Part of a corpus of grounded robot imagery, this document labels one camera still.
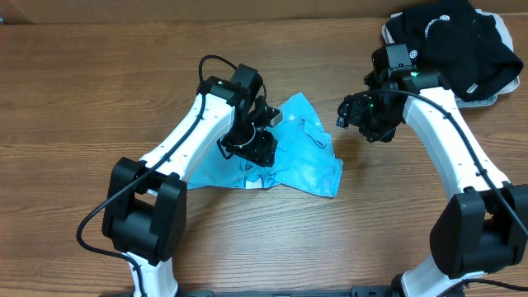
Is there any light blue t-shirt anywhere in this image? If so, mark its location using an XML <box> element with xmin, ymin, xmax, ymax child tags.
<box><xmin>188</xmin><ymin>93</ymin><xmax>343</xmax><ymax>198</ymax></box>

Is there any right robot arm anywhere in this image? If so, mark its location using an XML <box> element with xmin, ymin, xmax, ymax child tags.
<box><xmin>337</xmin><ymin>44</ymin><xmax>527</xmax><ymax>297</ymax></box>

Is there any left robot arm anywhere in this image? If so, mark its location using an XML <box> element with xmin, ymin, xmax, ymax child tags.
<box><xmin>101</xmin><ymin>64</ymin><xmax>281</xmax><ymax>296</ymax></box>

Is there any black folded garment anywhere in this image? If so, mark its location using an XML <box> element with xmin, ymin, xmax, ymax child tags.
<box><xmin>385</xmin><ymin>0</ymin><xmax>524</xmax><ymax>102</ymax></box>

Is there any grey striped folded garment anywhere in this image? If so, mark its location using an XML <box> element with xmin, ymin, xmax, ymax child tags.
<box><xmin>455</xmin><ymin>95</ymin><xmax>497</xmax><ymax>109</ymax></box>

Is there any beige folded garment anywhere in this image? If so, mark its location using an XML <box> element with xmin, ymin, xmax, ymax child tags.
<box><xmin>381</xmin><ymin>9</ymin><xmax>521</xmax><ymax>96</ymax></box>

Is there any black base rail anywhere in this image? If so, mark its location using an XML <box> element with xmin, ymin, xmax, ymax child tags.
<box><xmin>176</xmin><ymin>285</ymin><xmax>399</xmax><ymax>297</ymax></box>

